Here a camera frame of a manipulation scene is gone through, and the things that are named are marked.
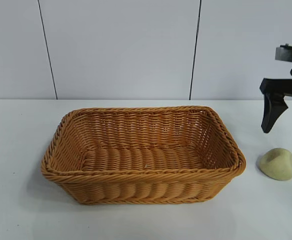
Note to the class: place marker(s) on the brown woven wicker basket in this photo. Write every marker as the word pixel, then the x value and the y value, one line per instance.
pixel 148 165

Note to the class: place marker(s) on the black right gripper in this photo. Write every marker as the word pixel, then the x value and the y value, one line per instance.
pixel 283 87

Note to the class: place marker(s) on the pale yellow egg yolk pastry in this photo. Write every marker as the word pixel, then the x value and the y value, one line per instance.
pixel 277 165

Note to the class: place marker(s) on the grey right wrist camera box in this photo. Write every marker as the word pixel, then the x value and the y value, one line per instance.
pixel 288 53

